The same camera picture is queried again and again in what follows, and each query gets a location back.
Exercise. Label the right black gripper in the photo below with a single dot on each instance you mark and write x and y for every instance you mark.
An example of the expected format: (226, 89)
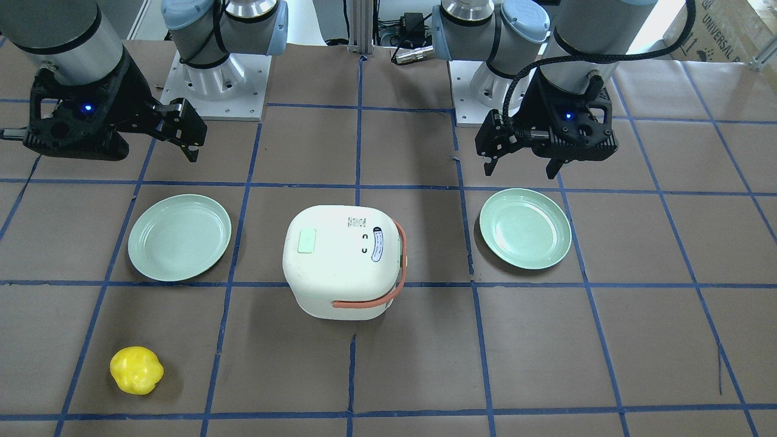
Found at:
(135, 100)

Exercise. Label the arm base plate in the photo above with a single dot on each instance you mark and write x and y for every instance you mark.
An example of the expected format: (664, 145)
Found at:
(467, 97)
(243, 91)

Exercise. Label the cardboard box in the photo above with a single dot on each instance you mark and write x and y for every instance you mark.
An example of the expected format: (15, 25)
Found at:
(728, 31)

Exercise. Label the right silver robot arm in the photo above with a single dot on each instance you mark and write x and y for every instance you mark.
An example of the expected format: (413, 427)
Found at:
(78, 40)

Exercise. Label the white rice cooker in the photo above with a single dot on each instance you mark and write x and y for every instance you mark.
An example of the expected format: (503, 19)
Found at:
(344, 262)

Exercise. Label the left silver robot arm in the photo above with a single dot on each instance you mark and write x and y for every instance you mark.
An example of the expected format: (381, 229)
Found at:
(518, 38)

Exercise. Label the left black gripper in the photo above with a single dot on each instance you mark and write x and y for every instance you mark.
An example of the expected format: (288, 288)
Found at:
(527, 113)

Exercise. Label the green plate near right arm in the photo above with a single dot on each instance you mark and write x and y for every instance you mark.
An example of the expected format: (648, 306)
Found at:
(179, 237)

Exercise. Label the green plate near left arm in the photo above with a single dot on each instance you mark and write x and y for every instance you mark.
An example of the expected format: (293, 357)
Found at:
(525, 229)

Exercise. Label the yellow toy bell pepper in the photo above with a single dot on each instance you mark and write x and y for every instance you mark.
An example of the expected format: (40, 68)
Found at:
(136, 370)

